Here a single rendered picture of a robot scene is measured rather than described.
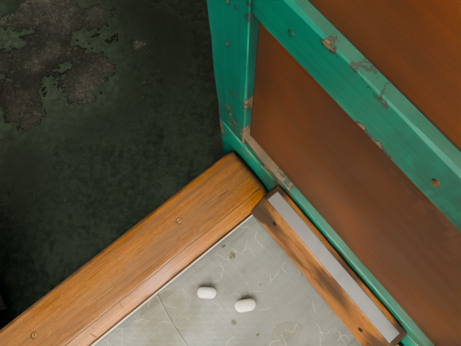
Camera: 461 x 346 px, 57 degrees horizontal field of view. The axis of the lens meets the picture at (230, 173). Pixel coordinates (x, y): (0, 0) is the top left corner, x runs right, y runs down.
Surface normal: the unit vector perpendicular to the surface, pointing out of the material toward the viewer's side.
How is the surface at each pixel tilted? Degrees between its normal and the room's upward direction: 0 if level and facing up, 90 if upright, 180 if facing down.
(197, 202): 0
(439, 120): 90
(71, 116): 0
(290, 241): 67
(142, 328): 0
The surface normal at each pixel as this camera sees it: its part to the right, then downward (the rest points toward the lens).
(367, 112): -0.78, 0.61
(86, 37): -0.02, -0.25
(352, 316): -0.72, 0.45
